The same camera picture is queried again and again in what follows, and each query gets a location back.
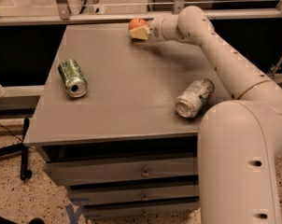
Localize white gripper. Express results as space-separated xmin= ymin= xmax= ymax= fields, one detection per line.
xmin=129 ymin=15 xmax=180 ymax=41

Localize green soda can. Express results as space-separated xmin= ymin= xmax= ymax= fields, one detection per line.
xmin=58 ymin=59 xmax=88 ymax=98

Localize grey drawer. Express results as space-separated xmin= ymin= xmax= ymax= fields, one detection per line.
xmin=44 ymin=153 xmax=198 ymax=187
xmin=67 ymin=184 xmax=199 ymax=205
xmin=82 ymin=199 xmax=200 ymax=219

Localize red apple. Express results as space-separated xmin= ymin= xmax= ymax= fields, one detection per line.
xmin=128 ymin=18 xmax=148 ymax=30

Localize black tripod stand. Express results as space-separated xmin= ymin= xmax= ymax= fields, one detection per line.
xmin=0 ymin=118 xmax=32 ymax=181

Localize blue tape mark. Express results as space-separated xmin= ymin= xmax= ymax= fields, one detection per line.
xmin=65 ymin=197 xmax=103 ymax=224

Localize bottom grey drawer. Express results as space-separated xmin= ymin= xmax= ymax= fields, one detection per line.
xmin=82 ymin=199 xmax=200 ymax=219

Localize grey drawer cabinet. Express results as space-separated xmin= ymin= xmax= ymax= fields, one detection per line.
xmin=23 ymin=21 xmax=233 ymax=220

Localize top grey drawer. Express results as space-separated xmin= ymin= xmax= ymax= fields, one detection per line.
xmin=44 ymin=153 xmax=198 ymax=187

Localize middle grey drawer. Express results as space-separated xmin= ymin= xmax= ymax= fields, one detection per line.
xmin=67 ymin=184 xmax=199 ymax=205

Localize grey metal rail frame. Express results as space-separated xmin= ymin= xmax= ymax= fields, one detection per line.
xmin=0 ymin=0 xmax=282 ymax=26

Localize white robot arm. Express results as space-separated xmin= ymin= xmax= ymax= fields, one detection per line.
xmin=129 ymin=6 xmax=282 ymax=224

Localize white 7up can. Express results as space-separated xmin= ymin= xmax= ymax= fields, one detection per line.
xmin=176 ymin=77 xmax=215 ymax=119

